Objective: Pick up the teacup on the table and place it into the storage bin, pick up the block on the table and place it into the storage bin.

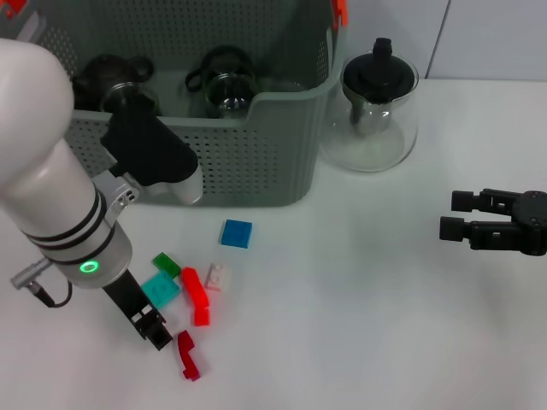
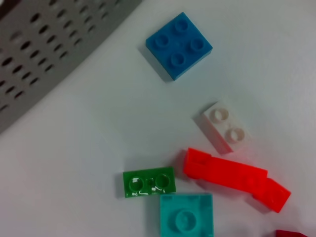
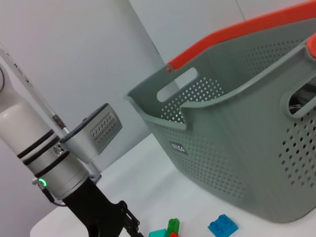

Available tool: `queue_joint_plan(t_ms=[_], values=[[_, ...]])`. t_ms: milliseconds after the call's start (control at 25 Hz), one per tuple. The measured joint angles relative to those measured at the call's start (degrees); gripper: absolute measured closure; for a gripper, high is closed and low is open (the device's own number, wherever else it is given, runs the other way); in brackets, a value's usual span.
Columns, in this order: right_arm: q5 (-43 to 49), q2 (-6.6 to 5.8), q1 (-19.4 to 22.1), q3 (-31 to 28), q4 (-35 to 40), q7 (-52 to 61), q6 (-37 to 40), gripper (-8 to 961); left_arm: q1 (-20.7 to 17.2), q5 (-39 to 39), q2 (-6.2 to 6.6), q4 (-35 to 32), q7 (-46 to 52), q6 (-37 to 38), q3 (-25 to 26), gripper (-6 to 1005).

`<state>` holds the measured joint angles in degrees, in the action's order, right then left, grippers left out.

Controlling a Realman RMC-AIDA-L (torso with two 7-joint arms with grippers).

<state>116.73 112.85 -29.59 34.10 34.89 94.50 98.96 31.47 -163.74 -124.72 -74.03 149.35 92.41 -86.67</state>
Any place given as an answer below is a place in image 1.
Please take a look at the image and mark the left gripper cable with connector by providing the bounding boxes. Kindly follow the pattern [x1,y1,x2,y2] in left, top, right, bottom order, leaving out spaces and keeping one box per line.
[10,258,74,308]

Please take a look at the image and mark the blue square toy brick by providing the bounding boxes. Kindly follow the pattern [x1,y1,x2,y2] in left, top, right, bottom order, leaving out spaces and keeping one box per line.
[220,219,254,249]

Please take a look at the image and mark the teal toy brick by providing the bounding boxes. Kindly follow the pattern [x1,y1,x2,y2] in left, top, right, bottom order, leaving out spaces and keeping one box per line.
[140,272,181,309]

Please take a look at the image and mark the grey perforated storage basket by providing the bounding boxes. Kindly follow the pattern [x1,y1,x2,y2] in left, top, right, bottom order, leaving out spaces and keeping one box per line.
[0,0,350,210]

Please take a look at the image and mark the dark red curved toy piece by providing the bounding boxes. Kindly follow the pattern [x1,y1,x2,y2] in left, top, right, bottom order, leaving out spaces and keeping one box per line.
[176,329,202,381]

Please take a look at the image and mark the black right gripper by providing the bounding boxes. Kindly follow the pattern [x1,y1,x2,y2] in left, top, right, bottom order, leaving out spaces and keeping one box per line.
[438,189,547,257]

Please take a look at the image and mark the large red toy brick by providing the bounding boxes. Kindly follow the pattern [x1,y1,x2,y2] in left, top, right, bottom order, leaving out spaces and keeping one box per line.
[185,281,212,309]

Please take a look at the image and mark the clear glass teapot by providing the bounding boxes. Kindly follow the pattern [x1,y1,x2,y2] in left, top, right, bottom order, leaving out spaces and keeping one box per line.
[318,55,421,173]

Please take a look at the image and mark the black teapot lid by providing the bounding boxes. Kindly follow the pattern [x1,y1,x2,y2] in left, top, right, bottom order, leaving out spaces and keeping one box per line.
[343,37,418,138]

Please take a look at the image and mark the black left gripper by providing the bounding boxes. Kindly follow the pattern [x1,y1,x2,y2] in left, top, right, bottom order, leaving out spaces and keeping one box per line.
[102,271,174,351]

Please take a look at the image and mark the green toy brick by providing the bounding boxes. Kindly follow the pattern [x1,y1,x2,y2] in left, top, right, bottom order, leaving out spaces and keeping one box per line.
[152,251,183,278]

